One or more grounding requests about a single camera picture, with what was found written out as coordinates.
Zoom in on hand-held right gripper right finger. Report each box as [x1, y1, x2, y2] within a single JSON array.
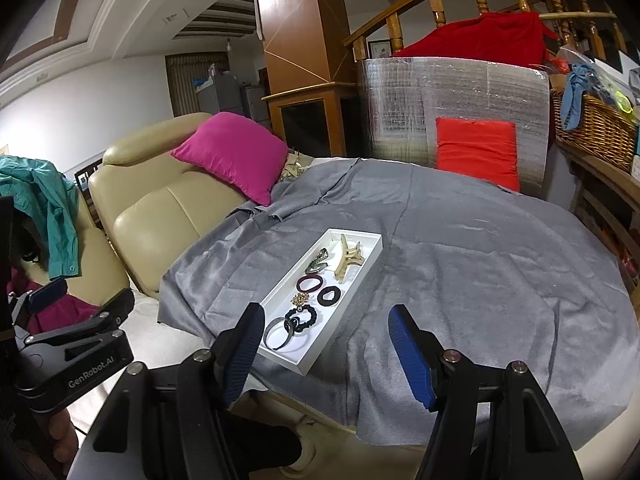
[[389, 304, 583, 480]]

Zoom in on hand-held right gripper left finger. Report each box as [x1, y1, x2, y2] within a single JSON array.
[[75, 304, 266, 480]]

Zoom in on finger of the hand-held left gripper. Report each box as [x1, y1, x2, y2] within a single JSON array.
[[10, 278, 69, 333], [22, 288, 136, 347]]

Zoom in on silver bangle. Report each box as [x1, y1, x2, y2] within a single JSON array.
[[263, 317, 297, 352]]

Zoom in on white rectangular tray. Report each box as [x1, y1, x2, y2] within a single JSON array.
[[252, 228, 383, 376]]

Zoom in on black scrunchie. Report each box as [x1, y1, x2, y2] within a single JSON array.
[[284, 305, 319, 332]]

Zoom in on patterned metal hair clip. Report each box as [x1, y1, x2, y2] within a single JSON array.
[[303, 247, 332, 274]]

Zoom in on person's left hand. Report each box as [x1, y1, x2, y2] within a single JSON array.
[[47, 406, 81, 467]]

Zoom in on magenta cloth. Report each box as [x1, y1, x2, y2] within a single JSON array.
[[10, 267, 101, 336]]

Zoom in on teal shirt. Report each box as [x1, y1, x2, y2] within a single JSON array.
[[0, 156, 82, 281]]

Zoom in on beige leather sofa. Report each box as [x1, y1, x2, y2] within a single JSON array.
[[65, 112, 313, 411]]

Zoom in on person's black socked foot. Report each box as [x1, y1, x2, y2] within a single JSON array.
[[235, 422, 303, 478]]

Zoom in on white slipper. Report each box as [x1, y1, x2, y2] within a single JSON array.
[[280, 435, 317, 480]]

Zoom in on dark wooden chair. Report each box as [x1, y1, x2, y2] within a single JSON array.
[[74, 159, 105, 206]]

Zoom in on grey blanket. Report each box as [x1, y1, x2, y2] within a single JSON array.
[[157, 157, 633, 453]]

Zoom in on beige hair claw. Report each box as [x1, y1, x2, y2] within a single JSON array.
[[325, 233, 377, 281]]

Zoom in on magenta cushion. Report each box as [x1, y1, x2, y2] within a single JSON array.
[[171, 111, 289, 207]]

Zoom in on small red cushion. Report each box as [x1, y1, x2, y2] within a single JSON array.
[[435, 116, 521, 193]]

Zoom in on brown slatted partition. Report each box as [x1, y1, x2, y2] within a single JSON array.
[[165, 52, 236, 117]]

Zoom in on grey refrigerator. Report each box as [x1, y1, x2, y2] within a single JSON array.
[[196, 74, 241, 116]]

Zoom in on small grey cabinet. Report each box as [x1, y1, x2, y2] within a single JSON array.
[[240, 82, 271, 123]]

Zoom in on wooden shelf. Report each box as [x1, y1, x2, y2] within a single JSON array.
[[550, 145, 640, 281]]

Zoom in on silver foil panel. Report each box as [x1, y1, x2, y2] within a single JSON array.
[[356, 55, 551, 198]]

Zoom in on wicker basket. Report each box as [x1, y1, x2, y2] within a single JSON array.
[[550, 87, 640, 173]]

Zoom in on blue cloth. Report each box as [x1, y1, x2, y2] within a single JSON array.
[[560, 62, 608, 131]]

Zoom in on large red cushion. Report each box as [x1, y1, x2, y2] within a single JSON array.
[[392, 11, 558, 68]]

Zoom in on wooden pillar cabinet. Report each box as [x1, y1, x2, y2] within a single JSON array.
[[251, 0, 361, 158]]

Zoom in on yellow green plastic item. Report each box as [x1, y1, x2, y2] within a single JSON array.
[[607, 85, 636, 113]]

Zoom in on wooden stair railing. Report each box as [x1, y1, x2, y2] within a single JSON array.
[[344, 0, 631, 63]]

